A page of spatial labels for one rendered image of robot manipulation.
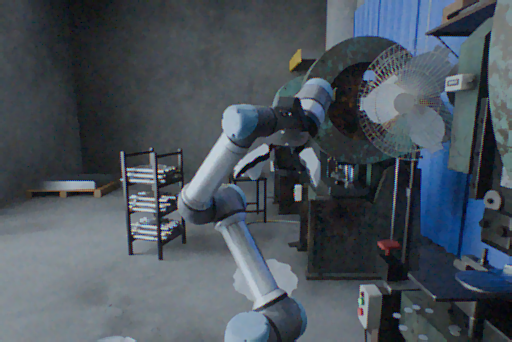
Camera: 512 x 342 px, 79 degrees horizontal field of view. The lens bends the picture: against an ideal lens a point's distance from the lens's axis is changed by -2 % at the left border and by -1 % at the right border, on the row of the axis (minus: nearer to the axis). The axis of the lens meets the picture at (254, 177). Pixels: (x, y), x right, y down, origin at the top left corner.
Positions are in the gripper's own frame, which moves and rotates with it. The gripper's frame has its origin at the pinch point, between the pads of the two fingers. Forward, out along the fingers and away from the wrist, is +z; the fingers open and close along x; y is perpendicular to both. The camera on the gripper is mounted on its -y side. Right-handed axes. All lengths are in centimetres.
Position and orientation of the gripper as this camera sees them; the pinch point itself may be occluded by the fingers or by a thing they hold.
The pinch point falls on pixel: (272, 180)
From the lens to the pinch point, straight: 54.4
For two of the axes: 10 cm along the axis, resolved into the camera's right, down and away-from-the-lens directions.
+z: -3.6, 6.8, -6.4
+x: -9.1, -1.1, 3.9
